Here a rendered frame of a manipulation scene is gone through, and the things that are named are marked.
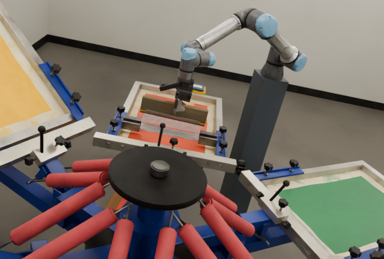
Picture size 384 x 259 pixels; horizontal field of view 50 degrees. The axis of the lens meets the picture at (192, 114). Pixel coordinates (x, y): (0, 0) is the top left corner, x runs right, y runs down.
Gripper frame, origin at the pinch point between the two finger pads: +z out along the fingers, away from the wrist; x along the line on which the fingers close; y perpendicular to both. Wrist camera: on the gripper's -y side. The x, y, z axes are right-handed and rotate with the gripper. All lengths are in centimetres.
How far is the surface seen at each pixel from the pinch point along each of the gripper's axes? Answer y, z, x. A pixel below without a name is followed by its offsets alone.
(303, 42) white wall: 152, 37, 361
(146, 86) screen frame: -22, 11, 50
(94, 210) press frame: -21, 7, -79
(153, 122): -10.4, 13.5, 8.1
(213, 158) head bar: 22.9, 4.9, -30.7
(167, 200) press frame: 4, -23, -103
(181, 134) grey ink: 6.3, 13.2, 0.8
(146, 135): -11.9, 13.5, -7.2
